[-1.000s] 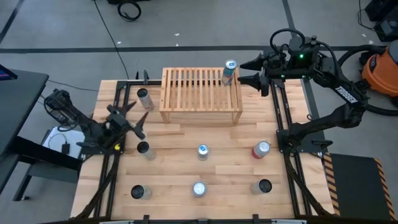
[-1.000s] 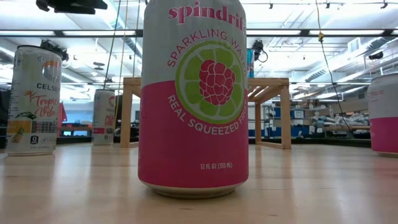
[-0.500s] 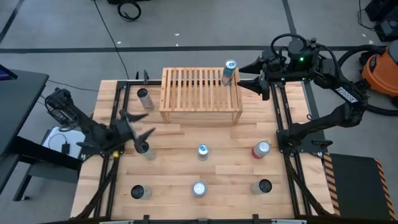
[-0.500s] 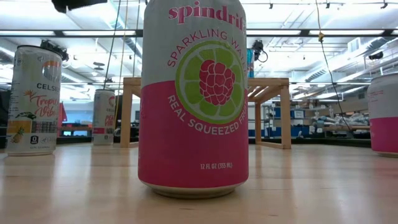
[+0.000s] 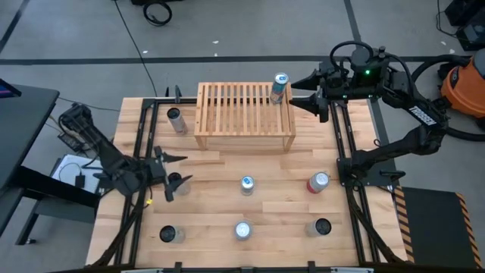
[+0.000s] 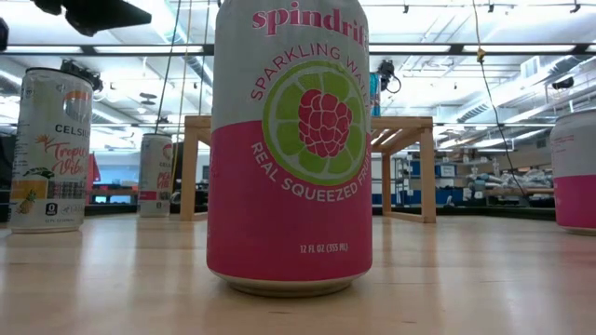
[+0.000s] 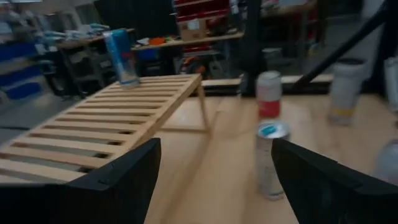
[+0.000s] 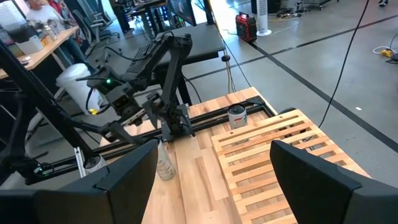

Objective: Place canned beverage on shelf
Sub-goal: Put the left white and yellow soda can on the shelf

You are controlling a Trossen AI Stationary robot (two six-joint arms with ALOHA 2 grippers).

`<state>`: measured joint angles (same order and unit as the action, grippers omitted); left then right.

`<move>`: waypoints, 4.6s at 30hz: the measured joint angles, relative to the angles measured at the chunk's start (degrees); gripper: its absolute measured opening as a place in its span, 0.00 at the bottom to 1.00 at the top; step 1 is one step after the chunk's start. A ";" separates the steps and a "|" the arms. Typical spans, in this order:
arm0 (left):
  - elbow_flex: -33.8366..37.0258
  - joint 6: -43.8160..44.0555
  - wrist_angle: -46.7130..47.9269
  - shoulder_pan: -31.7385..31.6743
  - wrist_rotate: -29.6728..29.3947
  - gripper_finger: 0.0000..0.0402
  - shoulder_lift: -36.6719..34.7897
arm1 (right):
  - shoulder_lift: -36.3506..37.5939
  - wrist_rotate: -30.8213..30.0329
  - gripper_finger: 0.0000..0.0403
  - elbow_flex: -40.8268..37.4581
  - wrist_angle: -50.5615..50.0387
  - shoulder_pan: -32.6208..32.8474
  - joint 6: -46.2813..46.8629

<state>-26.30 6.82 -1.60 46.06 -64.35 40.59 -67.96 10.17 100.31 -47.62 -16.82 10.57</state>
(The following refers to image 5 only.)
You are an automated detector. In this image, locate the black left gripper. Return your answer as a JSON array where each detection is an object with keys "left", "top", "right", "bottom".
[{"left": 142, "top": 146, "right": 194, "bottom": 203}]

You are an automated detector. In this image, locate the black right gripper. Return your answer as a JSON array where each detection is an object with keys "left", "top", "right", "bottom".
[{"left": 289, "top": 67, "right": 354, "bottom": 124}]

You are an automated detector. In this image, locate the silver can with black lid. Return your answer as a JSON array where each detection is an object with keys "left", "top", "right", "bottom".
[
  {"left": 166, "top": 107, "right": 189, "bottom": 134},
  {"left": 158, "top": 224, "right": 186, "bottom": 244},
  {"left": 305, "top": 218, "right": 333, "bottom": 238},
  {"left": 167, "top": 172, "right": 190, "bottom": 197}
]

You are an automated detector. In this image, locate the blue energy drink can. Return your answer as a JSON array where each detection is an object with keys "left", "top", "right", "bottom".
[
  {"left": 269, "top": 71, "right": 290, "bottom": 105},
  {"left": 240, "top": 175, "right": 255, "bottom": 196}
]

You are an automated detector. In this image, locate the red and white soda can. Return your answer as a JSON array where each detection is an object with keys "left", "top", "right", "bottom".
[{"left": 305, "top": 171, "right": 330, "bottom": 195}]

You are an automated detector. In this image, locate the wooden slatted shelf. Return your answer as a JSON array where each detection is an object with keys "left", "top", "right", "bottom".
[{"left": 193, "top": 81, "right": 297, "bottom": 152}]

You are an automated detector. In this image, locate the white flat box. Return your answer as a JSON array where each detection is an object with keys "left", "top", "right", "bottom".
[{"left": 51, "top": 154, "right": 106, "bottom": 194}]

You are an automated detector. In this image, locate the black power brick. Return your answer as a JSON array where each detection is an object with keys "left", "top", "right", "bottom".
[{"left": 57, "top": 132, "right": 86, "bottom": 152}]

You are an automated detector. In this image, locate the orange shop vacuum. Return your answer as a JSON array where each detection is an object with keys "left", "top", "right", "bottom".
[
  {"left": 430, "top": 48, "right": 485, "bottom": 130},
  {"left": 411, "top": 54, "right": 485, "bottom": 143}
]

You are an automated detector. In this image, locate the black desk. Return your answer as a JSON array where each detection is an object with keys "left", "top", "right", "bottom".
[{"left": 0, "top": 83, "right": 100, "bottom": 246}]

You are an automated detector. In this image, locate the black equipment case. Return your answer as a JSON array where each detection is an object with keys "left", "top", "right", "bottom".
[
  {"left": 443, "top": 0, "right": 485, "bottom": 27},
  {"left": 455, "top": 20, "right": 485, "bottom": 52}
]

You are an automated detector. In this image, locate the black hazard-striped floor mat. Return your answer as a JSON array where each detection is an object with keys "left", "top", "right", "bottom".
[{"left": 393, "top": 186, "right": 484, "bottom": 270}]

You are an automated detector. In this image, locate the blue lit screen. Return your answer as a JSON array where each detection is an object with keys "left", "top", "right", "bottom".
[{"left": 0, "top": 78, "right": 23, "bottom": 99}]

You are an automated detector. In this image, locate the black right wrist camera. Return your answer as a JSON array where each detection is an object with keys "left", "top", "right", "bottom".
[{"left": 350, "top": 47, "right": 391, "bottom": 96}]

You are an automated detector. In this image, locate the black aluminium table frame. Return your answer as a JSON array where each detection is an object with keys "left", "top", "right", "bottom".
[{"left": 89, "top": 86, "right": 409, "bottom": 273}]

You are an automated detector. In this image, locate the thin black cable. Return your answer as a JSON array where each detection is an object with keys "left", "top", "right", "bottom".
[{"left": 435, "top": 0, "right": 459, "bottom": 39}]

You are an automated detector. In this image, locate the coiled black cable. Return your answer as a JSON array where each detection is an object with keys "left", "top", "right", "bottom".
[{"left": 142, "top": 1, "right": 174, "bottom": 27}]

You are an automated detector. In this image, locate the long black floor cable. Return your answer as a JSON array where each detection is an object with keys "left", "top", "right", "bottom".
[{"left": 112, "top": 0, "right": 158, "bottom": 98}]

